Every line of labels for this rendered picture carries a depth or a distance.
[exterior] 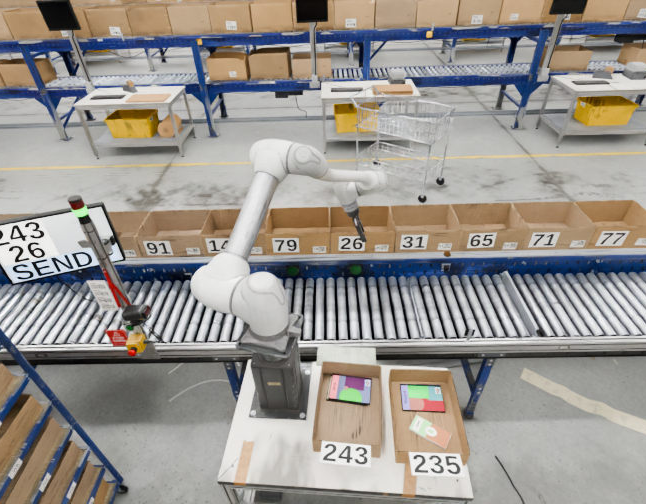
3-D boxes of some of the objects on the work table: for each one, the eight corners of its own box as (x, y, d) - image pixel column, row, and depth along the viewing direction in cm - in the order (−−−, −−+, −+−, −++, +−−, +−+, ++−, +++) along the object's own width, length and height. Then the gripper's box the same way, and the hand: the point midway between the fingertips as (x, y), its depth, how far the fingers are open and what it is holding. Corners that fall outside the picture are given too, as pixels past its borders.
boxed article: (444, 450, 163) (445, 448, 162) (408, 430, 171) (409, 428, 170) (450, 435, 168) (451, 433, 167) (415, 416, 175) (416, 414, 174)
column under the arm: (306, 420, 176) (301, 377, 155) (248, 417, 178) (236, 374, 157) (311, 370, 196) (308, 326, 175) (260, 368, 198) (250, 324, 177)
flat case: (369, 405, 178) (369, 404, 177) (328, 400, 181) (328, 398, 180) (371, 379, 189) (372, 377, 188) (332, 374, 192) (332, 372, 191)
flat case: (445, 413, 176) (445, 411, 175) (402, 411, 177) (402, 410, 176) (440, 386, 187) (440, 384, 186) (399, 385, 188) (399, 383, 187)
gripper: (344, 201, 233) (357, 232, 247) (346, 219, 219) (359, 250, 233) (356, 197, 232) (368, 228, 245) (358, 214, 217) (371, 246, 231)
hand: (362, 235), depth 237 cm, fingers open, 5 cm apart
